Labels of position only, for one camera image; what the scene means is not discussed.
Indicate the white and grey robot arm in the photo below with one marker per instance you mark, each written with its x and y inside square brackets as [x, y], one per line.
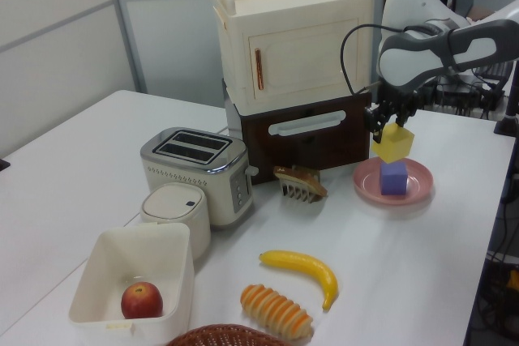
[409, 58]

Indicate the black table clamp mount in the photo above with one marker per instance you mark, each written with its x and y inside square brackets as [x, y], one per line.
[506, 122]

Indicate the black power strip with plugs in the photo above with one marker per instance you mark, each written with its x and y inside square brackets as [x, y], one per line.
[462, 96]

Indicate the brown wicker basket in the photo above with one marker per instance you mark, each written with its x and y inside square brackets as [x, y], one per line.
[227, 336]

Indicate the brown bread slice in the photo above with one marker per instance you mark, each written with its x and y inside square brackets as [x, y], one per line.
[302, 180]

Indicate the red apple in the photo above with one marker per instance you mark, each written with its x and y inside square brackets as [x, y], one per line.
[142, 301]

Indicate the white plastic storage box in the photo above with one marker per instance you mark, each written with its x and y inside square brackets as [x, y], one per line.
[162, 257]

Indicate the small white lidded bin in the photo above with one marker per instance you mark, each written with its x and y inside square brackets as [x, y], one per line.
[174, 204]

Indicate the purple foam cube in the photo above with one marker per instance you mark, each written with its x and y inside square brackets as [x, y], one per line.
[393, 180]

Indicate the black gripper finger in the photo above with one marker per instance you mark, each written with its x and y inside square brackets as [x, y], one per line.
[378, 128]
[400, 120]

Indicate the orange striped bread roll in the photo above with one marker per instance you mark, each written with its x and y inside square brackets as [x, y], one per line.
[275, 311]

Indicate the yellow toy banana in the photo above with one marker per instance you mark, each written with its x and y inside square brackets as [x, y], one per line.
[308, 265]

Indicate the wooden toast rack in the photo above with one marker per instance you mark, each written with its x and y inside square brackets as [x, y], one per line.
[296, 194]

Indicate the yellow foam cube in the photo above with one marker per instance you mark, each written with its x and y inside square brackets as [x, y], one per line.
[395, 143]

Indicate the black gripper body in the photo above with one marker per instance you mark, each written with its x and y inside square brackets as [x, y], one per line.
[399, 103]

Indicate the chrome and cream toaster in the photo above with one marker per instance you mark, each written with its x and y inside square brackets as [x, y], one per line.
[194, 176]

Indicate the pink round plate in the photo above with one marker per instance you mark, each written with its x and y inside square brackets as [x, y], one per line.
[419, 184]

